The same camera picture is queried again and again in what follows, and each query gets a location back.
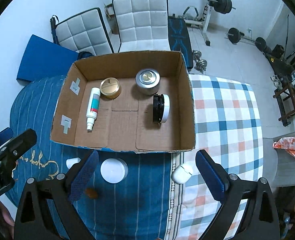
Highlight brown oval pebble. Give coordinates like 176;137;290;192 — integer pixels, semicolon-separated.
85;188;98;199

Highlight small white cylinder cap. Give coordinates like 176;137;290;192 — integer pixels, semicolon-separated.
66;157;81;169

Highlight white earbuds case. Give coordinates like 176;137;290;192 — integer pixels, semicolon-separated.
172;163;193;184

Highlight white spray bottle teal label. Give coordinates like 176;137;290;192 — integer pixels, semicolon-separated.
86;87;101;131

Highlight white round jar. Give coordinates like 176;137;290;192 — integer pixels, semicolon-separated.
100;158;129;184

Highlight cardboard box with blue print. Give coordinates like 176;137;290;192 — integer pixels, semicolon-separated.
50;51;196;153

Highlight black jar with white lid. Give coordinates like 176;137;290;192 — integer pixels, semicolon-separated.
152;94;170;124

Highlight person's left hand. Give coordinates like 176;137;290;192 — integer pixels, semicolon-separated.
0;201;15;239

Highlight grey armchair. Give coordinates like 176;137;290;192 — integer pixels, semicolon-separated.
263;137;295;188

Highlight orange white patterned cloth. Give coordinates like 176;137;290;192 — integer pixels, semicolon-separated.
273;137;295;158

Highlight blue foam mat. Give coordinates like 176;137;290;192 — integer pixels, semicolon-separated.
16;35;78;82

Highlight plaid checked blanket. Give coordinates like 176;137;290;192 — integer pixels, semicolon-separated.
166;73;265;240

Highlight blue striped bed sheet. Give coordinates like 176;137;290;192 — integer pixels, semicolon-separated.
7;76;180;239

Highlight gold round tin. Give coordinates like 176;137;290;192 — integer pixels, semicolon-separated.
100;77;122;100

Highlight dark wooden chair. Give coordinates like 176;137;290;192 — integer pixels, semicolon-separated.
273;81;295;127

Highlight left white quilted chair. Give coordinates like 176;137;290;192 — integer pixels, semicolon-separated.
50;8;114;56

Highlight white quilted chair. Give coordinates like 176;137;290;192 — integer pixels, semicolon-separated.
50;8;114;56
112;0;171;53

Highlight silver round tin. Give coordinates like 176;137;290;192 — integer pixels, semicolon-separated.
136;68;160;95

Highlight chrome dumbbells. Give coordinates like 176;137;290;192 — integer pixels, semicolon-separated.
192;50;207;73

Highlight barbell on floor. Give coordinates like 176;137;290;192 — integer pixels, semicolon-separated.
227;28;267;51

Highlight right white quilted chair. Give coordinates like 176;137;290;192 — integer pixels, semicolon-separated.
112;0;171;53

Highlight black weight bench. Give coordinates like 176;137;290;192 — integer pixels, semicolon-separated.
168;16;193;71

